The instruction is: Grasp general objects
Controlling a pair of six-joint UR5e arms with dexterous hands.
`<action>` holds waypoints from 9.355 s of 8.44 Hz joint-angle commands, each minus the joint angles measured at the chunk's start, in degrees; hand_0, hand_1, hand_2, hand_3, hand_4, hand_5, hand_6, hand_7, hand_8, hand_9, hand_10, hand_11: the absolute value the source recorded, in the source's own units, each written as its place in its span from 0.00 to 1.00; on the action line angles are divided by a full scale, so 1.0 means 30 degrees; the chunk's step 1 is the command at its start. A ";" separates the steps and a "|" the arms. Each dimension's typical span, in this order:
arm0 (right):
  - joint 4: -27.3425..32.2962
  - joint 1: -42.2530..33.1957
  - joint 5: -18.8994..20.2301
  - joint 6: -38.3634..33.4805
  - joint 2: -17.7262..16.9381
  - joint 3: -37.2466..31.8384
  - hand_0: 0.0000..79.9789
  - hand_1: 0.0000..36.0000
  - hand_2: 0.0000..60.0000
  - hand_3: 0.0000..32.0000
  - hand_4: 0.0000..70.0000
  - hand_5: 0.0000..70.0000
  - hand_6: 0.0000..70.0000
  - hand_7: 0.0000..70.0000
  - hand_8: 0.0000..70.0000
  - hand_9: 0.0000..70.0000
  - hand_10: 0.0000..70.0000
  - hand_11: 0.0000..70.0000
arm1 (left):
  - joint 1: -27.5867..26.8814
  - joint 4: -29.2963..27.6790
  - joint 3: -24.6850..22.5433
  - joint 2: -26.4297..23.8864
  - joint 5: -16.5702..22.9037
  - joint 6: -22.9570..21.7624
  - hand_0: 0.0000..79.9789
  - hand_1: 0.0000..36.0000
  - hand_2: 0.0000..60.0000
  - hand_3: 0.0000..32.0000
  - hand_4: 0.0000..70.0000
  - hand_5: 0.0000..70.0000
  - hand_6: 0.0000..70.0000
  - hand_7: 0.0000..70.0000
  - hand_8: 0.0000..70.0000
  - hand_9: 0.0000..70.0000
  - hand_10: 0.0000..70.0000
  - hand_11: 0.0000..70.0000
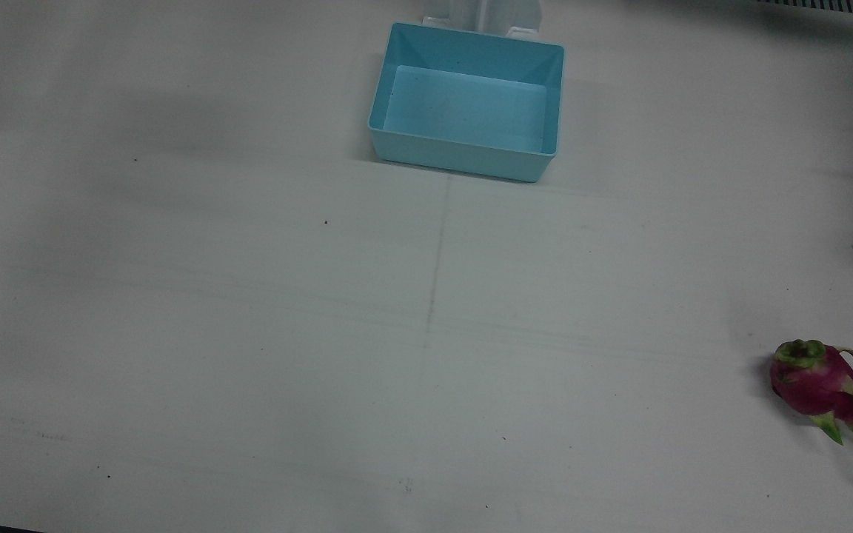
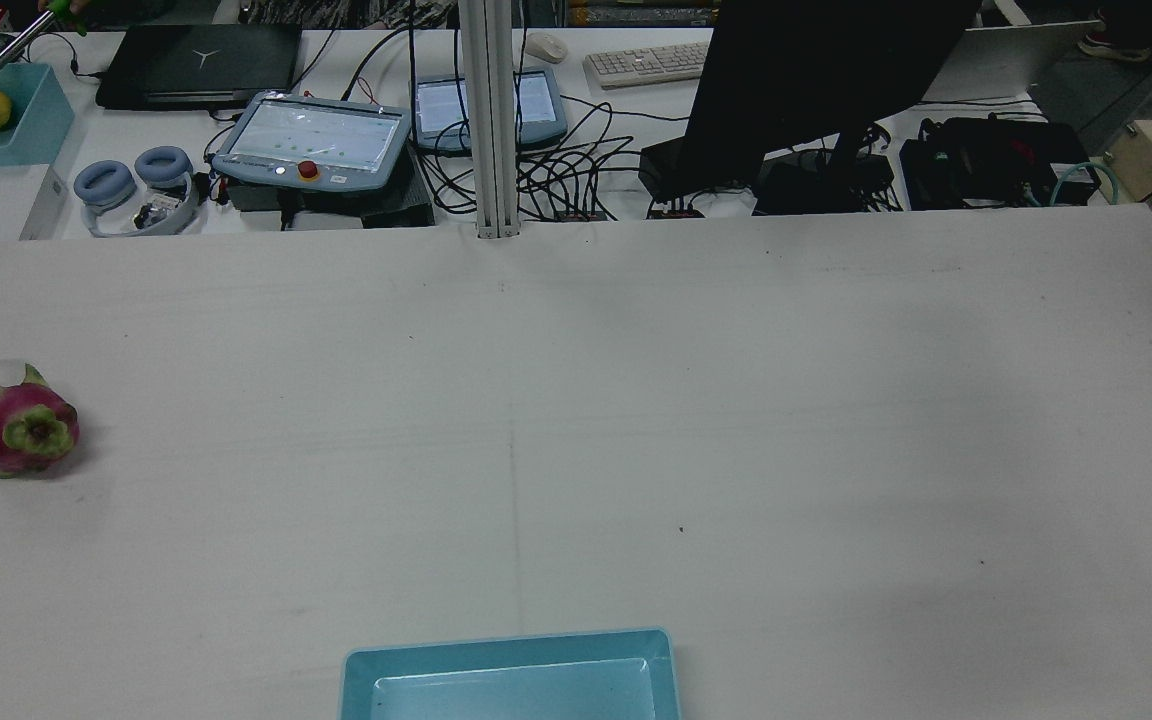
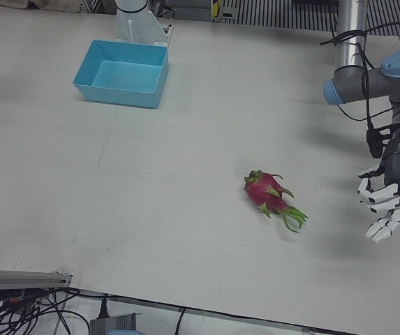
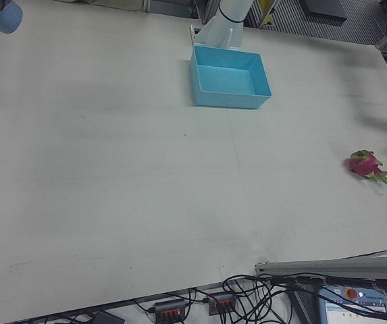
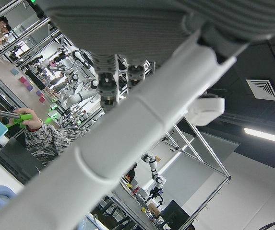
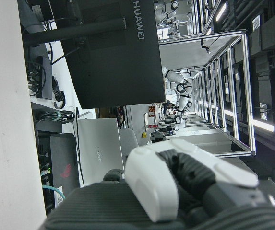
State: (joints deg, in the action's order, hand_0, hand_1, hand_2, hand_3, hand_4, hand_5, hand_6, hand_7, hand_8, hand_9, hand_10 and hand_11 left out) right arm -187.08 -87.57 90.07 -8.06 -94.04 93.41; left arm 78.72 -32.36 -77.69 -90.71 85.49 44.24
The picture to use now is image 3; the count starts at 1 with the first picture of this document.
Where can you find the pink dragon fruit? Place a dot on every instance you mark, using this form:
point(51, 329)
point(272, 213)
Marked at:
point(264, 190)

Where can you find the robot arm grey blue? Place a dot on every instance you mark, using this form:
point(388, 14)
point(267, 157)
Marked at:
point(377, 82)

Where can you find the light blue plastic bin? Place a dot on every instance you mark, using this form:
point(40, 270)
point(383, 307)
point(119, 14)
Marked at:
point(126, 92)

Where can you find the blue rounded cap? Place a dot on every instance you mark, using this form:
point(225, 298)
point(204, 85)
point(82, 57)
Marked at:
point(123, 332)

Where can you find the grey power adapter box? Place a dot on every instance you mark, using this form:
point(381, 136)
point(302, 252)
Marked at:
point(112, 322)

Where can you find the yellow black striped post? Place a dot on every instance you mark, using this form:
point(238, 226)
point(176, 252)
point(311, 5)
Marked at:
point(215, 8)

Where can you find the aluminium extrusion rail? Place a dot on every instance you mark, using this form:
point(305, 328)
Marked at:
point(18, 277)

